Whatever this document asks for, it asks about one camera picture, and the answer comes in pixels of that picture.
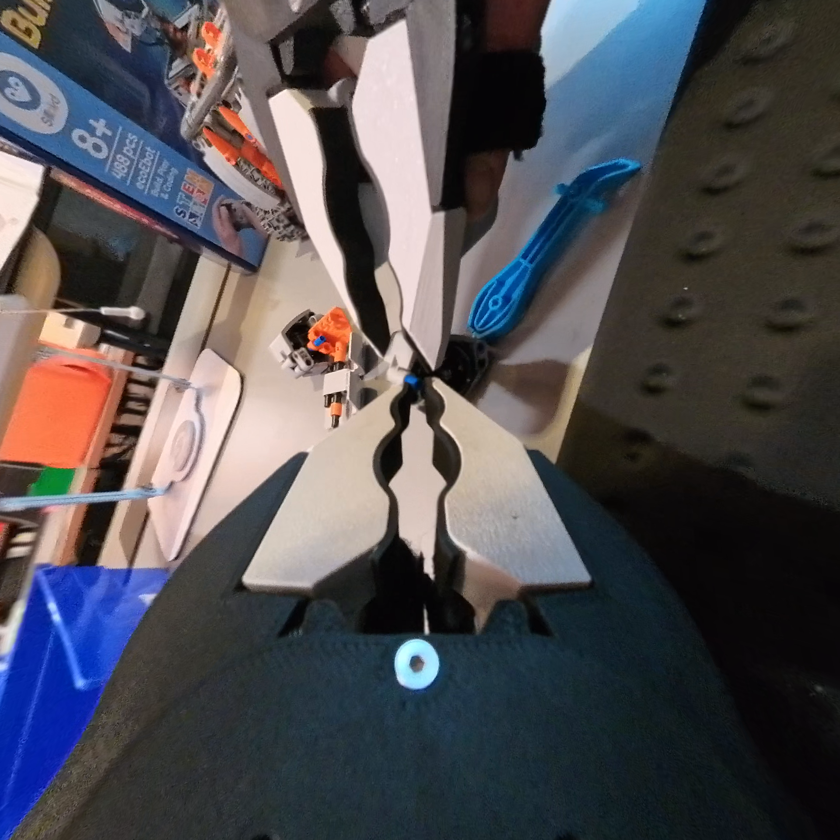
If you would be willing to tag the grey orange toy robot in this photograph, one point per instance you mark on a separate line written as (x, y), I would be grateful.
(229, 144)

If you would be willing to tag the blue robot kit box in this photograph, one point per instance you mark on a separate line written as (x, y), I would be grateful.
(98, 151)

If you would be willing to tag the grey shell block assembly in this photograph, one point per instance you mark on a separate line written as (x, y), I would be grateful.
(289, 348)

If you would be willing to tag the green object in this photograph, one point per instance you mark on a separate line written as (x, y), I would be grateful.
(52, 481)

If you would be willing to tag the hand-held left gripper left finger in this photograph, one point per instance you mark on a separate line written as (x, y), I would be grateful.
(315, 525)

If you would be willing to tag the grey orange axle assembly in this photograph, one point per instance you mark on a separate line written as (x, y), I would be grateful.
(334, 328)

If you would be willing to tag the round wooden board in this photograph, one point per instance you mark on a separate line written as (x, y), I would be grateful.
(39, 275)

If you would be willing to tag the person's right hand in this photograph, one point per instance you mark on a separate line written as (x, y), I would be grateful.
(505, 39)

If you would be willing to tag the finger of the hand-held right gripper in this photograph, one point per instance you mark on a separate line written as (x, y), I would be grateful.
(407, 131)
(298, 151)

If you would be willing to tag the light blue plastic tool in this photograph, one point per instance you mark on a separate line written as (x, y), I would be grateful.
(525, 275)

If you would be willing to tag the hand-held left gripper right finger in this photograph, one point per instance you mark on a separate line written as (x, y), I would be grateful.
(512, 525)

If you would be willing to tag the grey black wheel Lego assembly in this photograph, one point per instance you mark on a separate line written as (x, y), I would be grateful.
(394, 367)

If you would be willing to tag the blue plastic bin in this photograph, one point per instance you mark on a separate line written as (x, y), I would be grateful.
(65, 656)

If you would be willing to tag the black wheel hub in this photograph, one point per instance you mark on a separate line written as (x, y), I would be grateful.
(469, 361)

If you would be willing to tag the black dimpled panel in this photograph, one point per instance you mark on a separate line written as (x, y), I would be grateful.
(722, 328)

